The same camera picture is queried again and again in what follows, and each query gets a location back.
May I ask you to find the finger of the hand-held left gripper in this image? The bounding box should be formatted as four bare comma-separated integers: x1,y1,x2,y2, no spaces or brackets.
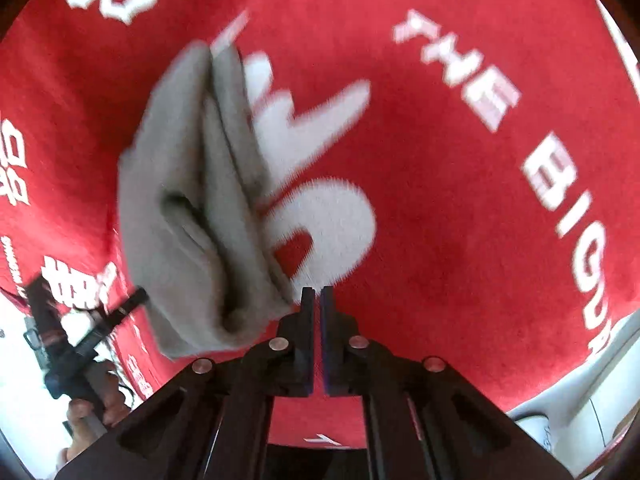
75,287,151,361

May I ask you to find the grey small garment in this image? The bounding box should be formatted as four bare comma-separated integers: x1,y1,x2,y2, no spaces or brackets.
117,40,296,361

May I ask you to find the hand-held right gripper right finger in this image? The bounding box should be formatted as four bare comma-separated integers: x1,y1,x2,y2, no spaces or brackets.
321,286,576,480

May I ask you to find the white rounded object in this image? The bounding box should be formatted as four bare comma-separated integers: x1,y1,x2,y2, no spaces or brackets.
509,400,608,476

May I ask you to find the red printed mat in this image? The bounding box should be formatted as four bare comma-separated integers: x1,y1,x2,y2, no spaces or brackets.
0,0,640,450

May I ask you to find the person's left hand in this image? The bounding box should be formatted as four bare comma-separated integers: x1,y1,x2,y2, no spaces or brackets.
65,361,133,462

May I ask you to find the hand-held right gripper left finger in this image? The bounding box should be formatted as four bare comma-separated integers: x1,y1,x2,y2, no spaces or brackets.
55,286,317,480

